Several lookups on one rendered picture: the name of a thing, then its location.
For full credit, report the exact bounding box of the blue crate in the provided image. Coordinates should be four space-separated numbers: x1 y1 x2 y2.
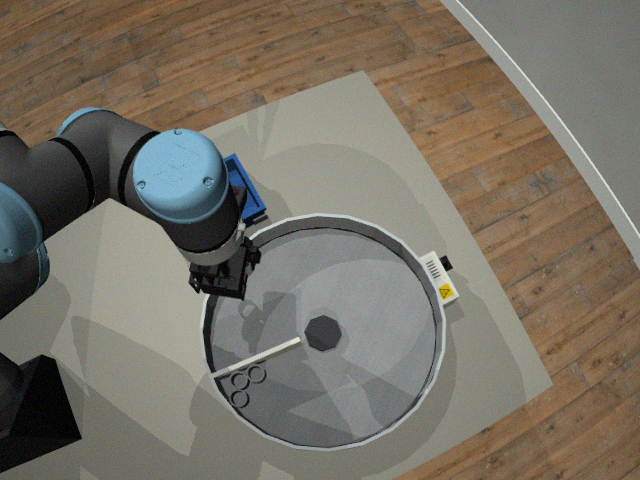
224 153 268 228

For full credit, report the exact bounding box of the grey metal bushing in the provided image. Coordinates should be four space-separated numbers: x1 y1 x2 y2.
229 371 250 390
229 389 250 408
246 364 266 384

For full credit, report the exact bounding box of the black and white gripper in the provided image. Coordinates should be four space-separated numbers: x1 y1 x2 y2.
188 236 261 301

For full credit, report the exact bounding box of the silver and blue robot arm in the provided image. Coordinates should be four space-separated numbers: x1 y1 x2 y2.
0 107 247 320

